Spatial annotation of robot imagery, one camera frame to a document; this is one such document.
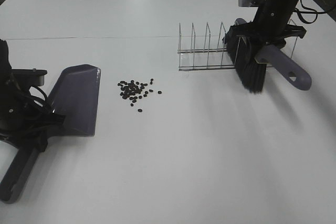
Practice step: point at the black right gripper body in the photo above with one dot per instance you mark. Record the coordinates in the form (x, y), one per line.
(271, 18)

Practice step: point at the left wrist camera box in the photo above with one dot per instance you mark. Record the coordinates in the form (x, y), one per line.
(29, 77)

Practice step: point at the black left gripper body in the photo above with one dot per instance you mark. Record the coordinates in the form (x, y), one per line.
(22, 117)

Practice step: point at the pile of coffee beans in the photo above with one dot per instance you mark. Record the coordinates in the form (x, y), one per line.
(133, 91)

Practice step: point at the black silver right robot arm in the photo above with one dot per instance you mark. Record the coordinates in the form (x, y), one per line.
(229, 41)

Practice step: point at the purple plastic dustpan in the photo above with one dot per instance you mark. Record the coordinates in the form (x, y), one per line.
(74, 99)

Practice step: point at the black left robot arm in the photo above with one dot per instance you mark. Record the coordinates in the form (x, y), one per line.
(9, 86)

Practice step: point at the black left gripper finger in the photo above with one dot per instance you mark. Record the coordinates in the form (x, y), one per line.
(40, 141)

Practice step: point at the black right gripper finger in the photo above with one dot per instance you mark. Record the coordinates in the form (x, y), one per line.
(290, 31)
(243, 30)

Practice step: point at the chrome wire dish rack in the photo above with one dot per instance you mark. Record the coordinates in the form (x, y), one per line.
(208, 58)

